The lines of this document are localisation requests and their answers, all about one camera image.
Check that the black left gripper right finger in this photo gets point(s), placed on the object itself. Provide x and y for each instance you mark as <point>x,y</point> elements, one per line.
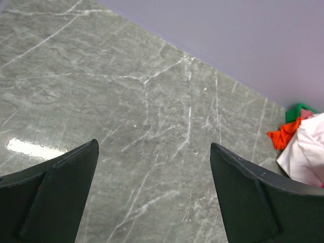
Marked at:
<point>258,205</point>

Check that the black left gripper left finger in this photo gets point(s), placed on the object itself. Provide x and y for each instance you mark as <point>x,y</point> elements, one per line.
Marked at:
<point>45,203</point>

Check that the white t shirt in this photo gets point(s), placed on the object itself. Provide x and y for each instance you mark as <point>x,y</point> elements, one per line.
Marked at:
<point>302,159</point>

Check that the orange t shirt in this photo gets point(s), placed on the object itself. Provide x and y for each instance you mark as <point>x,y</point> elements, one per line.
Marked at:
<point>282,137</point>

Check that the green plastic laundry basket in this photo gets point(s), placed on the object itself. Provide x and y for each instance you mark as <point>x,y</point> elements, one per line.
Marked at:
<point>293,113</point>

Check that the pink t shirt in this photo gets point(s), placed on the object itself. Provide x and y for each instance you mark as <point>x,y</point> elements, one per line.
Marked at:
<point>305,114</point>

